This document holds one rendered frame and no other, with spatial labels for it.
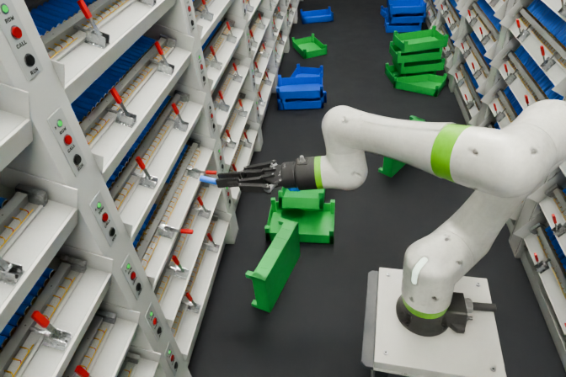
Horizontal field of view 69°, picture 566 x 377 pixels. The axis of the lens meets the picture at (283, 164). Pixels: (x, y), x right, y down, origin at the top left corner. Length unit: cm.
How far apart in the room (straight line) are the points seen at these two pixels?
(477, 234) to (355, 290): 69
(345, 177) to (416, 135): 28
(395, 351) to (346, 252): 70
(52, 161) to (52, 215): 10
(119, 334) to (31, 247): 38
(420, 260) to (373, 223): 88
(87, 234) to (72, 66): 32
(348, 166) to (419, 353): 52
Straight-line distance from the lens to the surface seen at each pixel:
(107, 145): 97
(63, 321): 93
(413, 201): 209
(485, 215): 111
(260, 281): 152
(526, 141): 83
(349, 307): 168
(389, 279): 136
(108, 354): 108
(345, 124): 103
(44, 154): 79
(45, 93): 78
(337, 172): 111
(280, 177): 116
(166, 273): 140
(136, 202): 109
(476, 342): 129
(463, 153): 83
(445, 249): 113
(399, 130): 94
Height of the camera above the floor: 141
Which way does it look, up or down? 38 degrees down
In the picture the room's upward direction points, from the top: 5 degrees counter-clockwise
